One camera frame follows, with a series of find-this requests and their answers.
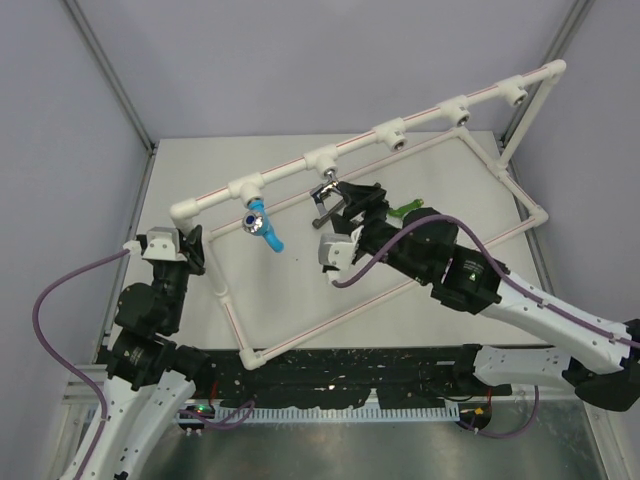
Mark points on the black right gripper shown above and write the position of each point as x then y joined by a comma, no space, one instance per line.
372,197

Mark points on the chrome water faucet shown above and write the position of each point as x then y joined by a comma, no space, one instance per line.
322,192

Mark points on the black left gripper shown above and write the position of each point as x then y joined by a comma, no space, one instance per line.
196,257

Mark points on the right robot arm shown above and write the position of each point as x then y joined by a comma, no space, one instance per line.
596,359

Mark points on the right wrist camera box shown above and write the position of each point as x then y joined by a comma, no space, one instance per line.
336,252

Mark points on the green faucet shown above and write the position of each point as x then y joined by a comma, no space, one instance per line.
403,210

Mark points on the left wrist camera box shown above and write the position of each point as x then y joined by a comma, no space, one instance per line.
154,240

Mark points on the white slotted cable duct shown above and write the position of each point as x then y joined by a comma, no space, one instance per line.
369,413

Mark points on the blue chrome faucet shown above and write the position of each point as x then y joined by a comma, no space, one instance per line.
257,223

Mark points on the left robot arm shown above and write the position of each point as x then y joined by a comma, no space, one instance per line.
149,377

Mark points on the dark bronze long faucet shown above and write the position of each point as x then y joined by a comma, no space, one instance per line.
322,220

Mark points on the white PVC pipe frame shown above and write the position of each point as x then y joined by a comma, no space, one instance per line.
392,134

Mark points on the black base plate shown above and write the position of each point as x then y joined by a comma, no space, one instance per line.
346,377

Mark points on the aluminium frame post left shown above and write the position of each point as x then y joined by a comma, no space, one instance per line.
105,67

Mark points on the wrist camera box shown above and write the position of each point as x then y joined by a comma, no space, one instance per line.
336,252
154,240

